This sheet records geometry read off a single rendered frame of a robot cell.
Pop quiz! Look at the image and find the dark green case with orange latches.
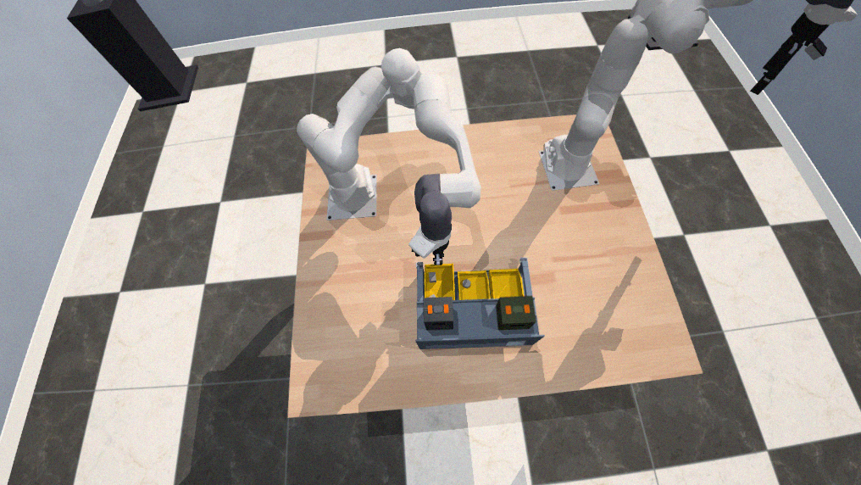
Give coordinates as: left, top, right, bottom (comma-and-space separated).
496, 296, 536, 330

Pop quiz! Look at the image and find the yellow bin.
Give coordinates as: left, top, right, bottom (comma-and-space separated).
425, 264, 455, 300
488, 268, 524, 298
458, 270, 490, 300

